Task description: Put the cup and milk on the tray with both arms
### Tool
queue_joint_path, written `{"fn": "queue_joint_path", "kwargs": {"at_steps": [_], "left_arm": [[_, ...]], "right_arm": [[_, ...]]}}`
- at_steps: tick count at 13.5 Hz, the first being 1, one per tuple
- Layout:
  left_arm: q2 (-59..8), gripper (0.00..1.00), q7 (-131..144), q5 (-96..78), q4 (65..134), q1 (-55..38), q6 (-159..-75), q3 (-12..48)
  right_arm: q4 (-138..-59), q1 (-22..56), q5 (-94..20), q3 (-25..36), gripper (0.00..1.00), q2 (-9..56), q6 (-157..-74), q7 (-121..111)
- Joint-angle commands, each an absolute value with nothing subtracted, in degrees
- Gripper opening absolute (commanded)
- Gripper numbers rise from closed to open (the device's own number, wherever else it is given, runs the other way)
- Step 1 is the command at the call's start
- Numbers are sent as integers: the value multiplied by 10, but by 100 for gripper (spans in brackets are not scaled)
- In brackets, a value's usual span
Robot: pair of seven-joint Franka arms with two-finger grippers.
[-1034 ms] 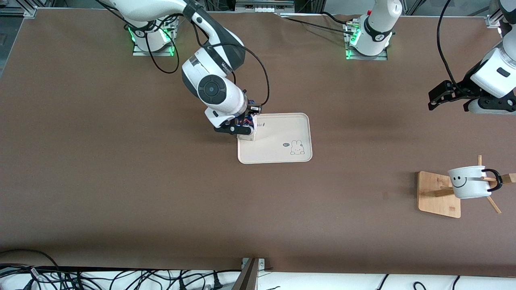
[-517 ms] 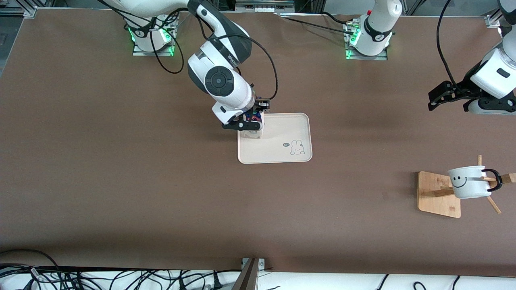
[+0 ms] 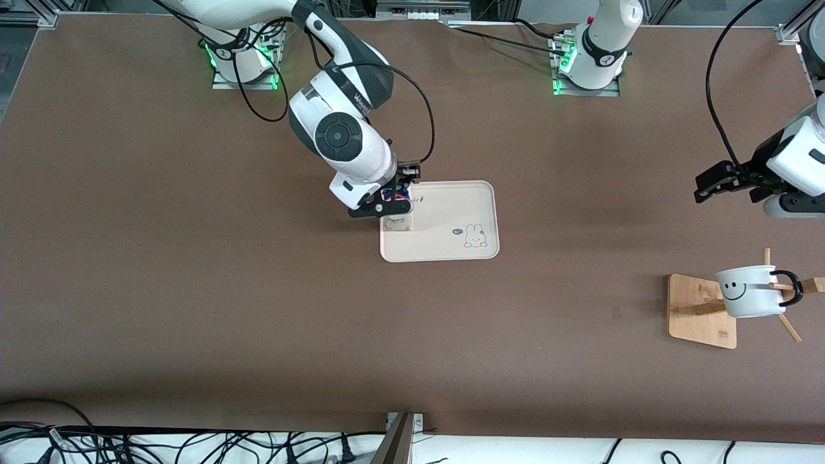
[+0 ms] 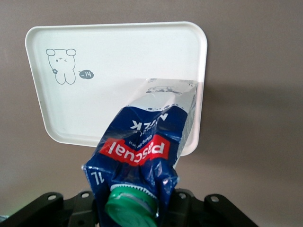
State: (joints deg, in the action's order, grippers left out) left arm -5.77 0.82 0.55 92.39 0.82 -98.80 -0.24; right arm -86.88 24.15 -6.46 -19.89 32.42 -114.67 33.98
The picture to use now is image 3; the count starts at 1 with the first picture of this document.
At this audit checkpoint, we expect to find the thick black table cable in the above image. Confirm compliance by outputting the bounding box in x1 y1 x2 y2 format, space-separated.
512 18 569 41

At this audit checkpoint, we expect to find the thin black table cable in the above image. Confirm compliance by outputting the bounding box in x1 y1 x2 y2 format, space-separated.
445 23 568 57

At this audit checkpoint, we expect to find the silver equipment box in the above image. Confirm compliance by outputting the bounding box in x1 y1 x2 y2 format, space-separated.
376 0 472 21

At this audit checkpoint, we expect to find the aluminium frame profile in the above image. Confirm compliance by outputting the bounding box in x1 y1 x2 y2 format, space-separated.
776 0 819 46

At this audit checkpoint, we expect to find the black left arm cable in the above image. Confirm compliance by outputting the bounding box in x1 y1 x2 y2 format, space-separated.
706 0 765 170

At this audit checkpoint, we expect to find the blue white milk carton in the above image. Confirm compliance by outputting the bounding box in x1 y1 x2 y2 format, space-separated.
382 184 415 231

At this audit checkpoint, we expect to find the white smiley face cup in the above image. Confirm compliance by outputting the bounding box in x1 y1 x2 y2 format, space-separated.
715 265 805 319

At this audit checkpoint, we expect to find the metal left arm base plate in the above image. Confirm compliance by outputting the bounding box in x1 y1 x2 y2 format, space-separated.
552 76 621 98

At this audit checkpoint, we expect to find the metal table bracket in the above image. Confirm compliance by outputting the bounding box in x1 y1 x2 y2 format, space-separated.
371 411 426 464

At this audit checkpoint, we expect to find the wooden mug stand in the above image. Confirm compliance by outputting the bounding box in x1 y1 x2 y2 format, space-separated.
667 248 825 350

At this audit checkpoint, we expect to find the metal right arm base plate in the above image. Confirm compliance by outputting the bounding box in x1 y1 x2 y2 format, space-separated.
211 63 280 91

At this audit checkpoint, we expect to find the black cable tangle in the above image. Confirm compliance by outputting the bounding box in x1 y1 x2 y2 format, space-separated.
0 398 387 464

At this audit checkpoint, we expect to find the beige rabbit print tray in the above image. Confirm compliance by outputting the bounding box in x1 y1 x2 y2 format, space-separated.
379 180 500 263

